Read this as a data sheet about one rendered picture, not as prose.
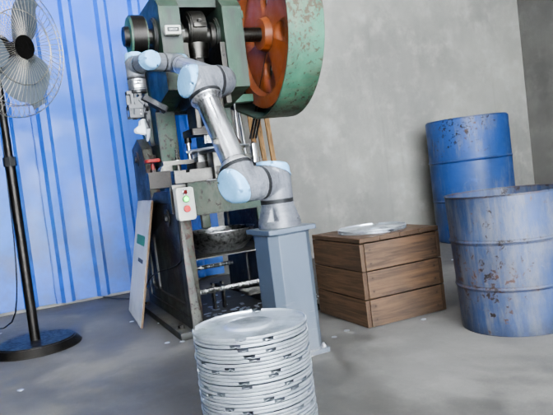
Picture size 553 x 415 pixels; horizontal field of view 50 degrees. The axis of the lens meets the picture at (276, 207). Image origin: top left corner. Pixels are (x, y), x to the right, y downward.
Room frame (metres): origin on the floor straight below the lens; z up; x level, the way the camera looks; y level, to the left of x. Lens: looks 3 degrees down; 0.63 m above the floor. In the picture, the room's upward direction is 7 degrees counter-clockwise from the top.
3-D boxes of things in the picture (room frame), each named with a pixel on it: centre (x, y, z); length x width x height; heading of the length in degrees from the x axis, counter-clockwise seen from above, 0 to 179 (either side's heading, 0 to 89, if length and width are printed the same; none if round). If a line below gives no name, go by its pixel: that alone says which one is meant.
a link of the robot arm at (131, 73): (2.49, 0.51, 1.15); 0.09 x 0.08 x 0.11; 40
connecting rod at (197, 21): (2.85, 0.28, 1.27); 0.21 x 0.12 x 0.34; 24
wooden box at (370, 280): (2.53, -0.39, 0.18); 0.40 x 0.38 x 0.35; 23
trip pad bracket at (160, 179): (2.51, 0.48, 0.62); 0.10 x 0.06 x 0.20; 114
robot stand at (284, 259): (2.09, 0.00, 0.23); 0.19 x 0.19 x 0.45; 28
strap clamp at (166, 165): (2.78, 0.44, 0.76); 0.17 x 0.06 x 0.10; 114
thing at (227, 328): (1.50, 0.10, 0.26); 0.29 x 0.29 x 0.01
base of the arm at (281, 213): (2.09, 0.00, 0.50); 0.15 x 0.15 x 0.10
